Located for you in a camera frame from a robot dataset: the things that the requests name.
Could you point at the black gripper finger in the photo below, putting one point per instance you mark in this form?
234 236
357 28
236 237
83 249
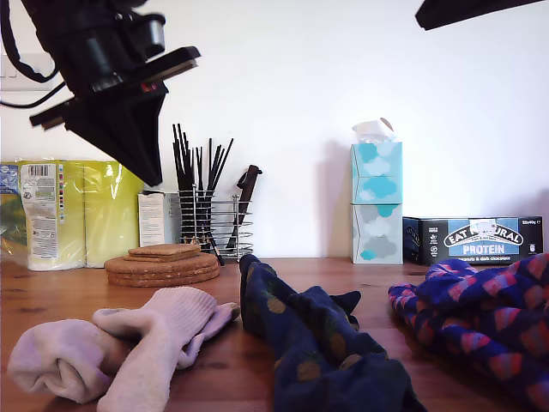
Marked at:
450 8
463 17
146 129
103 133

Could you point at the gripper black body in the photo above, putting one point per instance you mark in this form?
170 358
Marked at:
163 64

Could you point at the white sock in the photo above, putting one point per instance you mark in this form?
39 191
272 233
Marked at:
56 360
171 326

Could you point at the navy dotted sock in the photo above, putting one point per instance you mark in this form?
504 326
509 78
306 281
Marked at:
373 386
261 296

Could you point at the blue cupcake pattern sock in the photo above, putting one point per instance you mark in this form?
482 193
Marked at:
472 356
472 287

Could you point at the thin black stick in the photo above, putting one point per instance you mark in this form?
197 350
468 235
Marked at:
209 161
225 155
185 156
200 169
176 148
218 163

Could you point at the yellow kitchen roll pack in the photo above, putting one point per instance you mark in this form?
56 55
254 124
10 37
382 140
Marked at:
86 206

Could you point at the pale grey carton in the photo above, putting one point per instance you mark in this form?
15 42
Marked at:
171 214

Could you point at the small white printed carton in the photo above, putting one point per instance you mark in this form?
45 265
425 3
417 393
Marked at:
150 219

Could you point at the square cork coaster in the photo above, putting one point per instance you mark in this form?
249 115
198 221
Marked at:
171 249
146 256

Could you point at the black pen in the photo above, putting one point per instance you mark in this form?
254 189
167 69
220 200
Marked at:
216 253

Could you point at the white tissue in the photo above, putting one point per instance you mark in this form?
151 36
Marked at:
369 129

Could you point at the blue cloud tissue box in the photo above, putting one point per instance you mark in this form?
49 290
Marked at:
377 171

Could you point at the black protein bar box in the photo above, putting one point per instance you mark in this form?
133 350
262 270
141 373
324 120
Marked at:
429 240

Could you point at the grey cloud tissue box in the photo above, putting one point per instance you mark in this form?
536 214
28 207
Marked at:
377 236

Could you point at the arm grey camera box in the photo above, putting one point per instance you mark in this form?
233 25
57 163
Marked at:
152 32

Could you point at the white wall switch plate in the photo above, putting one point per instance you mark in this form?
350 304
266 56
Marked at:
13 83

